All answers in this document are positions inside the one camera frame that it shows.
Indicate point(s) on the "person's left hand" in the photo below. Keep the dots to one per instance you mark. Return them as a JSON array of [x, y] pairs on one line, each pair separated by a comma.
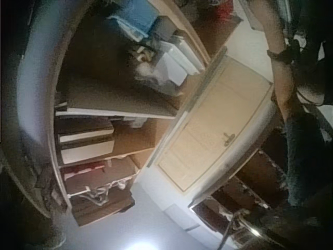
[[264, 26]]

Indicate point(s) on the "black wrist band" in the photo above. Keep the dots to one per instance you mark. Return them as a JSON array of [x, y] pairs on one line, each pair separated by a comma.
[[282, 53]]

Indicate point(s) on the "red cloth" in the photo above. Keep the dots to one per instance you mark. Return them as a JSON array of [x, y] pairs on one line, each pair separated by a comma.
[[223, 10]]

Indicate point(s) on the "cream wooden cabinet door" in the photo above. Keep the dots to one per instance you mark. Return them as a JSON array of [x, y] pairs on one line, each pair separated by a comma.
[[221, 112]]

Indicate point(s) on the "open wooden closet shelf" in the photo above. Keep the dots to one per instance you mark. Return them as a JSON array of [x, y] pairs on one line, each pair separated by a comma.
[[109, 104]]

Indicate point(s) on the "shiny metal stand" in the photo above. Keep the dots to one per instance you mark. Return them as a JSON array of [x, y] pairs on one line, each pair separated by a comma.
[[245, 225]]

